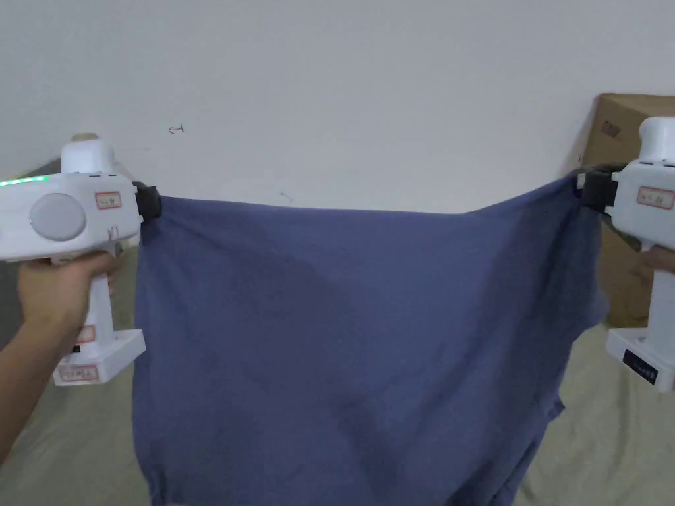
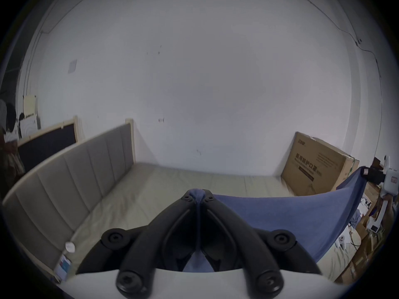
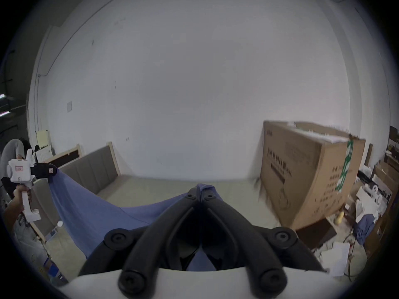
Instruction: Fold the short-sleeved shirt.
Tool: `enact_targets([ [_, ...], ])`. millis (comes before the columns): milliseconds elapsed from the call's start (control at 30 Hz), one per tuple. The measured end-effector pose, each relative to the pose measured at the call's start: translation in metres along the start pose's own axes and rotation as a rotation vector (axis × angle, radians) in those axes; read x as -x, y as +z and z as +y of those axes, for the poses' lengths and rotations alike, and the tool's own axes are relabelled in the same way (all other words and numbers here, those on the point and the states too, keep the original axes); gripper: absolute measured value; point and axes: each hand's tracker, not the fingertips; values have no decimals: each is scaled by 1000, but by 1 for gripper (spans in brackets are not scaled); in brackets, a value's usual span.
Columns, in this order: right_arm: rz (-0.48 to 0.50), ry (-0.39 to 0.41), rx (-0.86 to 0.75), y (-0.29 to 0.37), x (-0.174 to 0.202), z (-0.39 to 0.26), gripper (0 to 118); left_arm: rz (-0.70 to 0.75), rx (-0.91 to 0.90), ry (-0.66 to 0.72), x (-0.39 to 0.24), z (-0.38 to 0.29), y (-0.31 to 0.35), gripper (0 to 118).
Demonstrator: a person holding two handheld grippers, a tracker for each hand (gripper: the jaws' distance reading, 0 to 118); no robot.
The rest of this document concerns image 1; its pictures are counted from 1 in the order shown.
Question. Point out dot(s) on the person's left forearm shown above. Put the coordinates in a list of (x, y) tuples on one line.
[(21, 379)]

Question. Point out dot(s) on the brown cardboard carton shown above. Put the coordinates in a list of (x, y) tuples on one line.
[(622, 263)]

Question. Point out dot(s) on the bed with beige sheet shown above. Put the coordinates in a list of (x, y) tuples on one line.
[(606, 448)]

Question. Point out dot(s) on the dark blue shirt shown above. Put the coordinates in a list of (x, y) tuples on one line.
[(348, 348)]

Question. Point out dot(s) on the person's right hand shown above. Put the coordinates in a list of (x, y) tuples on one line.
[(659, 259)]

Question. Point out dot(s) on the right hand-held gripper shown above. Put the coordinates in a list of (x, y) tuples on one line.
[(651, 211)]

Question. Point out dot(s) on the person's left hand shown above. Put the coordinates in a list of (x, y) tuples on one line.
[(60, 287)]

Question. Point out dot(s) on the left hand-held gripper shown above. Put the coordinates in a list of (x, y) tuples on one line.
[(58, 216)]

